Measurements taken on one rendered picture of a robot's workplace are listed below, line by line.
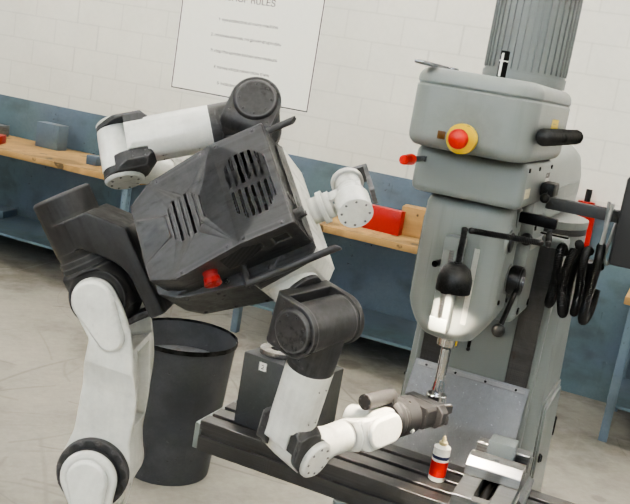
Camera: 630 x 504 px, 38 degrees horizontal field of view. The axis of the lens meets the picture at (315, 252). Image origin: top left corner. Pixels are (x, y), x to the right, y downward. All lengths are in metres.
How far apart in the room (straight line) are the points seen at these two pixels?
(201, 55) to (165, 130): 5.47
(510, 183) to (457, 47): 4.56
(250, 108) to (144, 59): 5.80
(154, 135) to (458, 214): 0.67
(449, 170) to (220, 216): 0.59
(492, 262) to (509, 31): 0.56
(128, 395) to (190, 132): 0.52
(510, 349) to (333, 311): 0.97
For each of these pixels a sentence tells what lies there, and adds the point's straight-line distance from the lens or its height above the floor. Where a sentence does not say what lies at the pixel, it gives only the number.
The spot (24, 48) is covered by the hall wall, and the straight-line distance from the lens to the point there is 8.24.
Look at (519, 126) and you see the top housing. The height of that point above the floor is 1.80.
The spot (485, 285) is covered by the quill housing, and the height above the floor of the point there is 1.45.
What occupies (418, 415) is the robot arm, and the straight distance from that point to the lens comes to 2.04.
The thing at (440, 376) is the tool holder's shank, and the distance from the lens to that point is 2.13.
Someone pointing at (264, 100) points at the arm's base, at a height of 1.77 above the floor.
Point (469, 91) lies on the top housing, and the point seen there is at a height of 1.85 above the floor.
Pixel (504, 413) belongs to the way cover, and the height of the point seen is 1.05.
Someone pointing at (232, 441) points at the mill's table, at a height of 0.93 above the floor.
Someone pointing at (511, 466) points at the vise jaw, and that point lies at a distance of 2.10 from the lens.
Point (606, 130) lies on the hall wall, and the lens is 6.23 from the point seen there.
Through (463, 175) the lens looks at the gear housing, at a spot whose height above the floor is 1.68.
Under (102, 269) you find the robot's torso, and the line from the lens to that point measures 1.74.
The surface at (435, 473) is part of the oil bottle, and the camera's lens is 2.19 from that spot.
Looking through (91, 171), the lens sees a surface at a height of 0.87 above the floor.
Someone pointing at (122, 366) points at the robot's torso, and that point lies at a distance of 1.75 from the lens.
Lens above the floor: 1.85
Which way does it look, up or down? 11 degrees down
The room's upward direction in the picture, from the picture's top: 9 degrees clockwise
